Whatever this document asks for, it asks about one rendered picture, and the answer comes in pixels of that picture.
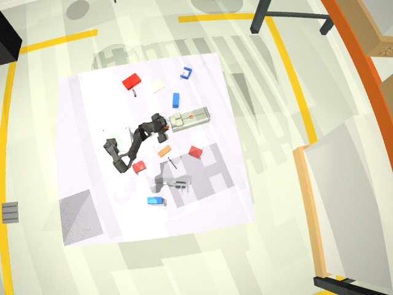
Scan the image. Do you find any red rectangular block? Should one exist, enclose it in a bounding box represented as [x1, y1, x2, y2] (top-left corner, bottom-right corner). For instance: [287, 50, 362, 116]
[132, 160, 146, 173]
[122, 73, 141, 90]

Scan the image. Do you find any red cube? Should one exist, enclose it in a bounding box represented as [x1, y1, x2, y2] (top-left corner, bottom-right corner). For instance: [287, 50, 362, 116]
[189, 146, 202, 159]

